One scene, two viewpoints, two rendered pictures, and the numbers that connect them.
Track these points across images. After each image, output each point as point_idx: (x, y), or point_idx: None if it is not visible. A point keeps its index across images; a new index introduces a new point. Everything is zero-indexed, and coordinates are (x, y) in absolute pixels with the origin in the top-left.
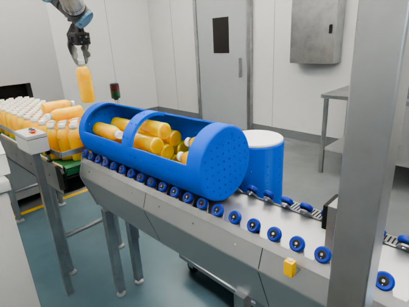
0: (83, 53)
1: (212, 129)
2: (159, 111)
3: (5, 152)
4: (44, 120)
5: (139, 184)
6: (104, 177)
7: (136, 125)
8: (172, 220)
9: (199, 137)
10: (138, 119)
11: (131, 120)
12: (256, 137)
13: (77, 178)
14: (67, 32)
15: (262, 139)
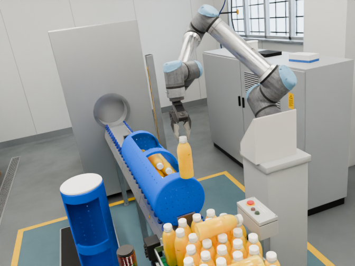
0: (178, 132)
1: (142, 131)
2: (147, 150)
3: (240, 142)
4: (249, 236)
5: None
6: None
7: (166, 150)
8: None
9: (149, 133)
10: (162, 149)
11: (166, 151)
12: (82, 181)
13: None
14: (186, 113)
15: (82, 179)
